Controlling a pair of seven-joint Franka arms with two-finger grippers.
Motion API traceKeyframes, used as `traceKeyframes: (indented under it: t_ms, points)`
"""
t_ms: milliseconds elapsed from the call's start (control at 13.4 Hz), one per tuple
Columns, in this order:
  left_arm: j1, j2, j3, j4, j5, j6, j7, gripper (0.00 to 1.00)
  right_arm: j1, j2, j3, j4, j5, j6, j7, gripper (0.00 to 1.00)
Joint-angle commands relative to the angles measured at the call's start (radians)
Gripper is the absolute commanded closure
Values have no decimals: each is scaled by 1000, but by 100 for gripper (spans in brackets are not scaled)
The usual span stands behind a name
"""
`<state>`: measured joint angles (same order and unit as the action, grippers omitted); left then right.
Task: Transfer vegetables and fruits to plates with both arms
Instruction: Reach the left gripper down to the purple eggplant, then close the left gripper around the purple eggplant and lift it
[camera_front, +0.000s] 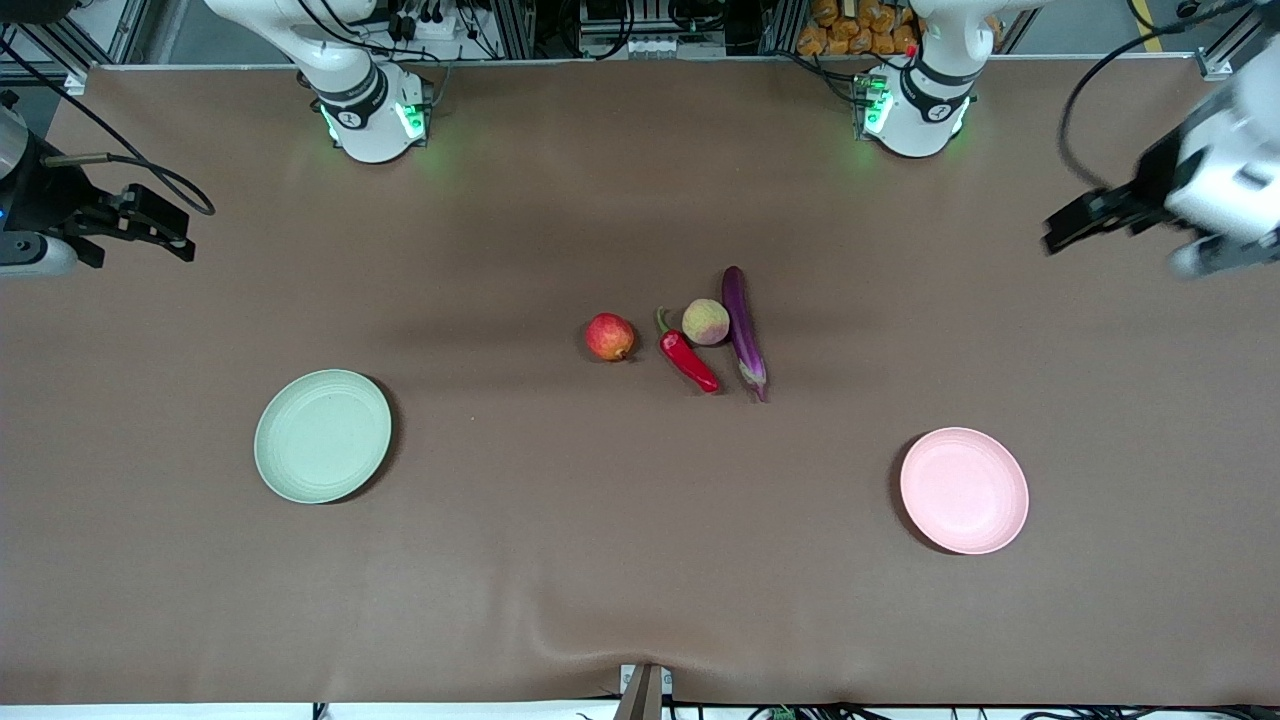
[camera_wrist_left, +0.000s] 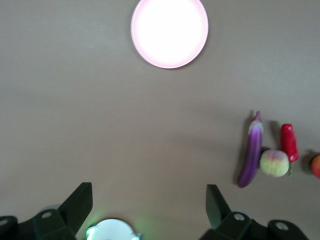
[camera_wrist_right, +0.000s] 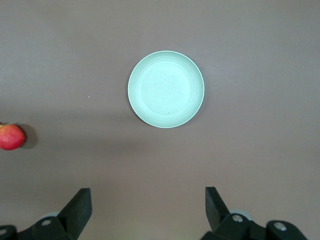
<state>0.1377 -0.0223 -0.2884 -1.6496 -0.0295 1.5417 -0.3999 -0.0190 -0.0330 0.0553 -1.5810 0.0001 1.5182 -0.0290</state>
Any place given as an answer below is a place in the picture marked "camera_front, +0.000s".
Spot yellow-pink peach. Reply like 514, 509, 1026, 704
682, 298, 731, 347

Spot red apple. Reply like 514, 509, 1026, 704
586, 312, 637, 363

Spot pink round plate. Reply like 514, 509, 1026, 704
899, 427, 1030, 556

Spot metal table clamp bracket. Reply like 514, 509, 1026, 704
612, 662, 675, 720

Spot red chili pepper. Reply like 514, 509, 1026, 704
655, 306, 722, 395

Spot light green round plate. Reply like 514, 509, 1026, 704
254, 369, 393, 505

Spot long purple eggplant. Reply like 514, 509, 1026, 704
721, 265, 771, 404

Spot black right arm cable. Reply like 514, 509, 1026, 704
0, 35, 216, 216

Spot aluminium frame post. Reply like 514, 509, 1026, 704
478, 0, 537, 61
765, 0, 809, 56

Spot pile of orange packets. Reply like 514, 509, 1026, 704
797, 0, 921, 58

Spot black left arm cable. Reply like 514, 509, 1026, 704
1058, 0, 1263, 193

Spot brown table cloth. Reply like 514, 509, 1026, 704
0, 55, 1280, 706

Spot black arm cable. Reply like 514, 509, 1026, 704
0, 35, 216, 216
1058, 0, 1263, 193

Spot aluminium frame profile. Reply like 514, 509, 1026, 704
1195, 0, 1266, 83
0, 18, 93, 97

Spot white power strip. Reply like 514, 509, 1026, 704
395, 0, 471, 41

